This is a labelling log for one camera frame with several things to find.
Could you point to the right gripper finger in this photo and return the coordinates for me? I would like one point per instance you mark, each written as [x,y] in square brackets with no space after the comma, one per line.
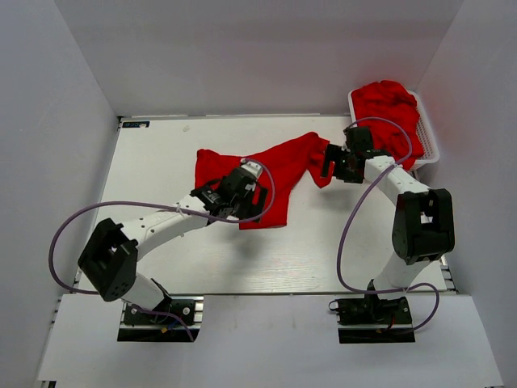
[331,167]
[335,153]

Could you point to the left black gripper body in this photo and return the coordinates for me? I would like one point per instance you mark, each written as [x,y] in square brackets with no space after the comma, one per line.
[250,198]

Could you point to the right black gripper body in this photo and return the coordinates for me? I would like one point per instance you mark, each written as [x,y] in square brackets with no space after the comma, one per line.
[339,162]

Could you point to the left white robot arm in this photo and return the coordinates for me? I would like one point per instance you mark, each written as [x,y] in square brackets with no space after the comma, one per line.
[109,259]

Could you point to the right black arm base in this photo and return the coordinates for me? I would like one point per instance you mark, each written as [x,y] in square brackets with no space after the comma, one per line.
[370,320]

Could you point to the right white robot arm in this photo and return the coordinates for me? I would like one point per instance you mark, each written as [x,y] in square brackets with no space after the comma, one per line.
[423,226]

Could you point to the red t shirt pile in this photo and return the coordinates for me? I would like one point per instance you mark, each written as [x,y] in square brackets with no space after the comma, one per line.
[390,112]

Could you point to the white plastic basket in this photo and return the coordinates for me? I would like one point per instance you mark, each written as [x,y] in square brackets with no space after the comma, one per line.
[424,133]

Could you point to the blue label sticker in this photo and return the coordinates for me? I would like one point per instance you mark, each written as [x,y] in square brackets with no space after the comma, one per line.
[135,124]

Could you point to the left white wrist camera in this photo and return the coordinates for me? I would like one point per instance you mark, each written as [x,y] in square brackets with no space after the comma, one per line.
[253,168]

